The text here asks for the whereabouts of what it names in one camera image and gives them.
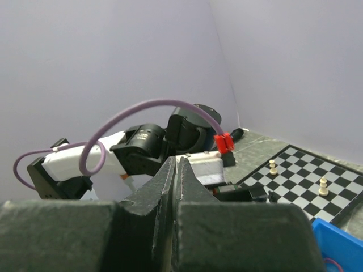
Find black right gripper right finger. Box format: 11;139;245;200
174;158;325;271

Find black white chessboard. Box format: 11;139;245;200
237;145;362;226

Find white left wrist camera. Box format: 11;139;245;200
176;151;226;188

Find black chess piece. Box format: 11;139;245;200
267;190;280;203

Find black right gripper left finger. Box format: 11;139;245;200
1;157;176;271

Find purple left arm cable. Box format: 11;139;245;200
13;99;235;190

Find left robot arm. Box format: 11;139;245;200
27;99;244;200

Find black marker orange cap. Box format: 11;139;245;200
230;127;244;142

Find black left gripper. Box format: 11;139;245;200
166;107;268;202

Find cream chess pawn left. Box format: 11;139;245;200
269;160;277;175

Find cream chess pawn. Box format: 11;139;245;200
318;176;329;197
269;160;277;175

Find blue three-compartment bin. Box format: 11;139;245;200
312;218;362;272

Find cream chess pawn right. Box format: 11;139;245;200
318;176;329;197

